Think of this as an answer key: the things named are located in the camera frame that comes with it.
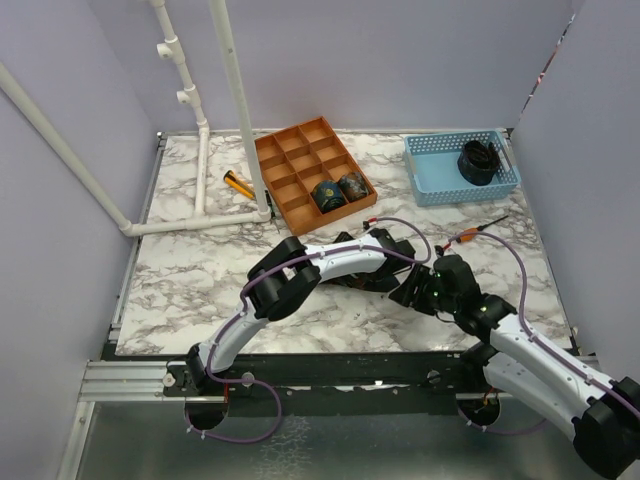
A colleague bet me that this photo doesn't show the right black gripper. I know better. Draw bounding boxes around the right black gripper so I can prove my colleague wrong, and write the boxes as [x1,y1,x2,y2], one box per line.
[389,262,460,316]

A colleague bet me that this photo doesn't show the black orange floral tie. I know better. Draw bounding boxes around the black orange floral tie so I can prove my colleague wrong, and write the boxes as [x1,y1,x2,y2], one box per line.
[324,230,401,295]

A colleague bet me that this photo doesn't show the orange wooden compartment tray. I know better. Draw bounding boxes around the orange wooden compartment tray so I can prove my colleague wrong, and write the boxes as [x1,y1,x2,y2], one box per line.
[255,116,378,235]

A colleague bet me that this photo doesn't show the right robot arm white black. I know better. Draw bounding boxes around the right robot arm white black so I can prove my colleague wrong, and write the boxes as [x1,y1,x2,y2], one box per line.
[389,255,639,479]

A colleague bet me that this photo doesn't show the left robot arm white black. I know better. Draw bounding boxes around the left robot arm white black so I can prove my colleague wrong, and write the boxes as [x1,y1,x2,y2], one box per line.
[185,228,415,395]

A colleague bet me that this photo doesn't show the rolled brown floral tie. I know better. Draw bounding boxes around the rolled brown floral tie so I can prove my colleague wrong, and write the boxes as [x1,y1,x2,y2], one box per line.
[337,171,369,202]

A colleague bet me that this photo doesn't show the rolled navy yellow tie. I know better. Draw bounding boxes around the rolled navy yellow tie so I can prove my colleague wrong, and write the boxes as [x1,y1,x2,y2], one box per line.
[311,180,347,214]

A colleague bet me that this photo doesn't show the light blue plastic basket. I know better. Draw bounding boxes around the light blue plastic basket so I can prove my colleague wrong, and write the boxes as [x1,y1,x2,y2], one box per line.
[404,130,521,207]

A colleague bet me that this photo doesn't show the rolled black tie in basket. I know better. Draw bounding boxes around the rolled black tie in basket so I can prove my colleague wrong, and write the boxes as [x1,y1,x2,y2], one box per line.
[457,140,500,186]

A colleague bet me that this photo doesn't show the yellow utility knife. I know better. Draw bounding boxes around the yellow utility knife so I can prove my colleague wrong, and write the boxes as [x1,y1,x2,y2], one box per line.
[223,170,256,200]

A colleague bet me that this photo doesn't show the orange handled screwdriver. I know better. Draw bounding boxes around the orange handled screwdriver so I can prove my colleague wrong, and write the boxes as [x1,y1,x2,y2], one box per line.
[456,215,508,243]

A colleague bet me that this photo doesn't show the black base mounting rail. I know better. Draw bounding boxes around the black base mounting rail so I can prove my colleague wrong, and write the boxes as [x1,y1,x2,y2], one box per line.
[100,351,498,428]

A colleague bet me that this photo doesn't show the small green handled screwdriver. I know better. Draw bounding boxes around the small green handled screwdriver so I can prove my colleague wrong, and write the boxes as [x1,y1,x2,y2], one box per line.
[265,189,280,234]

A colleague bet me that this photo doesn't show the white PVC pipe frame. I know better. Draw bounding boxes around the white PVC pipe frame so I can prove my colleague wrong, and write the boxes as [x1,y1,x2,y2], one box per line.
[1,1,270,238]

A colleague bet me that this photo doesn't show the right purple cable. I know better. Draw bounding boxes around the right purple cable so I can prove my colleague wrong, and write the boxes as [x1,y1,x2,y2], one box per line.
[434,231,640,435]

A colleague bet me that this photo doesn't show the aluminium extrusion rail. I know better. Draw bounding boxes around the aluminium extrusion rail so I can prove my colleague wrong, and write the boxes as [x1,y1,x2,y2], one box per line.
[78,361,224,403]

